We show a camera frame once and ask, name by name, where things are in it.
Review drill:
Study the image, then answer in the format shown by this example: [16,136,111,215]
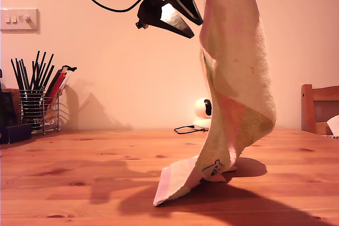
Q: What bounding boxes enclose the white round security camera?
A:
[194,97,212,129]

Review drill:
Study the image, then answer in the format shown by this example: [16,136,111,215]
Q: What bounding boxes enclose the white light switch plate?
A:
[0,8,41,34]

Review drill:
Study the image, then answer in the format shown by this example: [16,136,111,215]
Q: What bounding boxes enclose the wooden chair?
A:
[301,84,339,136]

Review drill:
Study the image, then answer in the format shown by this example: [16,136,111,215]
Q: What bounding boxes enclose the chrome wire utensil rack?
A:
[18,86,70,135]

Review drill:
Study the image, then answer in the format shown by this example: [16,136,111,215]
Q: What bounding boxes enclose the white tissue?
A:
[326,114,339,138]

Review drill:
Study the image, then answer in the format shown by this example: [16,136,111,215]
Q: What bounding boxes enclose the cream tea towel pink trim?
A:
[153,0,278,207]

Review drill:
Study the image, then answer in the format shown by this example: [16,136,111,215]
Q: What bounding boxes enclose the dark blue box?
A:
[0,124,33,144]

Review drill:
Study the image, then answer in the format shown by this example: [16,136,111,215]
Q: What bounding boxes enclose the black chopstick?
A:
[41,64,56,89]
[21,58,31,91]
[29,50,40,91]
[15,58,28,91]
[37,53,55,91]
[10,58,25,91]
[33,51,47,91]

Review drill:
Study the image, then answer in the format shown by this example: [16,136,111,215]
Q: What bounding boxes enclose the red handled utensil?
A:
[44,65,78,104]

